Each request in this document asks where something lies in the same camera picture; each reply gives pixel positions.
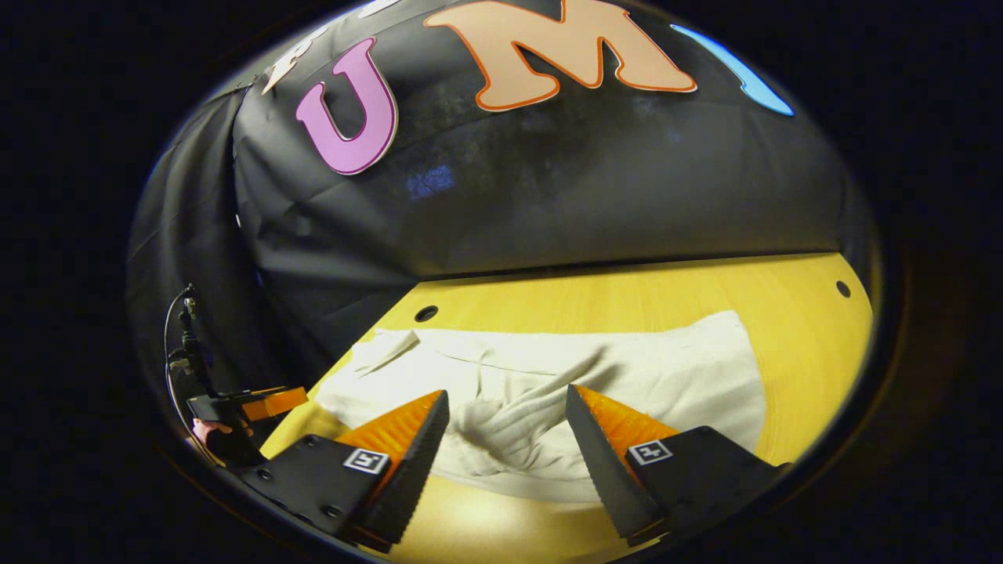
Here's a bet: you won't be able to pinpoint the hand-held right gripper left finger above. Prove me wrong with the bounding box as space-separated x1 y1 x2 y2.
235 389 451 553

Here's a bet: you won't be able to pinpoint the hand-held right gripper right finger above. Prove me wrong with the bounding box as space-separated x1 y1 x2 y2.
564 384 794 549

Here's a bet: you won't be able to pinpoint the white jeans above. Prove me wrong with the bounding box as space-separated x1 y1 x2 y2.
313 310 767 504

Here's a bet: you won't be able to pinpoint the black backdrop cloth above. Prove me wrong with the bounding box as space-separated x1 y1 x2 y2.
125 0 878 392

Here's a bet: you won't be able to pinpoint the black cable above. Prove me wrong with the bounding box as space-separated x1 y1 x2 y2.
162 284 214 396

